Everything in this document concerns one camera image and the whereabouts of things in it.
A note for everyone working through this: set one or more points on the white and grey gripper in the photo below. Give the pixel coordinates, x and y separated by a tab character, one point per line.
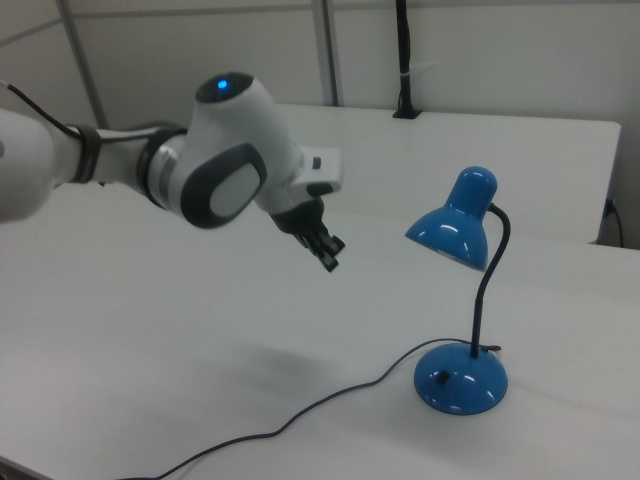
322	170

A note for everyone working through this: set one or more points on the blue gooseneck desk lamp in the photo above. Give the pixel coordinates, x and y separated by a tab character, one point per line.
460	385

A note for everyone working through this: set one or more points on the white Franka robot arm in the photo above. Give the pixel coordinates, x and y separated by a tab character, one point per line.
235	130

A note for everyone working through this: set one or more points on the white adjoining table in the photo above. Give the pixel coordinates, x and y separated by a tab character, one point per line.
450	150

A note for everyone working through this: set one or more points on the black clamp-mounted pole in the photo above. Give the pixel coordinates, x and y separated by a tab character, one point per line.
404	60

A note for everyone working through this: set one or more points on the grey vertical partition post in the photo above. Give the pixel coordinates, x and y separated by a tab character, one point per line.
327	50

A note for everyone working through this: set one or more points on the grey slanted partition post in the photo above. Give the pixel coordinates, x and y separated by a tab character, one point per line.
82	55

